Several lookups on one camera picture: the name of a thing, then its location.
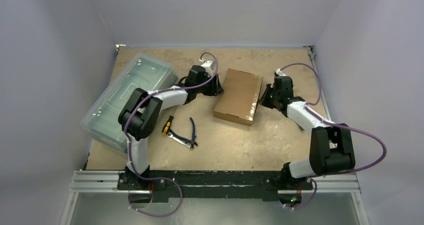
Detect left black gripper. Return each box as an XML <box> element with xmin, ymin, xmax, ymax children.
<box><xmin>195</xmin><ymin>73</ymin><xmax>223</xmax><ymax>97</ymax></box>

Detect brown cardboard express box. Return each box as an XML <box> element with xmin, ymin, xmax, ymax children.
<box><xmin>213</xmin><ymin>68</ymin><xmax>263</xmax><ymax>127</ymax></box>

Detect red utility knife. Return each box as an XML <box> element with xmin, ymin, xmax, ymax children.
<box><xmin>298</xmin><ymin>125</ymin><xmax>306</xmax><ymax>131</ymax></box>

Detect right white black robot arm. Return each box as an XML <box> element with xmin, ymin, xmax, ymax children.
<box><xmin>259</xmin><ymin>74</ymin><xmax>356</xmax><ymax>189</ymax></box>

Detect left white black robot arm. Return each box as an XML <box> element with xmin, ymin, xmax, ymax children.
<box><xmin>117</xmin><ymin>61</ymin><xmax>224</xmax><ymax>190</ymax></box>

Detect yellow black screwdriver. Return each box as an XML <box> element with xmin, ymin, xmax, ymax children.
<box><xmin>161</xmin><ymin>105</ymin><xmax>178</xmax><ymax>136</ymax></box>

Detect silver wrench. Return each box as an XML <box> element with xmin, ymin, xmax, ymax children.
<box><xmin>167</xmin><ymin>132</ymin><xmax>194</xmax><ymax>151</ymax></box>

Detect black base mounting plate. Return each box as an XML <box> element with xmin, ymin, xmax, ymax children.
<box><xmin>117</xmin><ymin>170</ymin><xmax>313</xmax><ymax>204</ymax></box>

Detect clear plastic storage bin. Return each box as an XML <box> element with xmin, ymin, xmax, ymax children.
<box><xmin>80</xmin><ymin>52</ymin><xmax>178</xmax><ymax>154</ymax></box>

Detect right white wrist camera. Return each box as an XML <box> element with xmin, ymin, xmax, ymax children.
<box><xmin>274</xmin><ymin>69</ymin><xmax>287</xmax><ymax>77</ymax></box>

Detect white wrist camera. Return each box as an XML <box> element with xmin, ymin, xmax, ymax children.
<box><xmin>201</xmin><ymin>60</ymin><xmax>216</xmax><ymax>76</ymax></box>
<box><xmin>274</xmin><ymin>69</ymin><xmax>287</xmax><ymax>77</ymax></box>

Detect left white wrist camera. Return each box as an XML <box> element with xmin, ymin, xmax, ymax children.
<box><xmin>201</xmin><ymin>60</ymin><xmax>216</xmax><ymax>76</ymax></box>

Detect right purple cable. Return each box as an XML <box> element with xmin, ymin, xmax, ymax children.
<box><xmin>276</xmin><ymin>63</ymin><xmax>388</xmax><ymax>211</ymax></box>

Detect purple cable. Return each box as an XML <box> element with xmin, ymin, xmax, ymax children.
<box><xmin>276</xmin><ymin>63</ymin><xmax>388</xmax><ymax>211</ymax></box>
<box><xmin>123</xmin><ymin>52</ymin><xmax>220</xmax><ymax>218</ymax></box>

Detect blue handled pliers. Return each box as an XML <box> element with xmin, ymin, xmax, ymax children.
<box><xmin>171</xmin><ymin>117</ymin><xmax>199</xmax><ymax>148</ymax></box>

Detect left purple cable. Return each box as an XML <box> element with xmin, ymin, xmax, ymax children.
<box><xmin>123</xmin><ymin>52</ymin><xmax>220</xmax><ymax>218</ymax></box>

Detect aluminium frame rail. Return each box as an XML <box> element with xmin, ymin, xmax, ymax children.
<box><xmin>60</xmin><ymin>170</ymin><xmax>369</xmax><ymax>225</ymax></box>

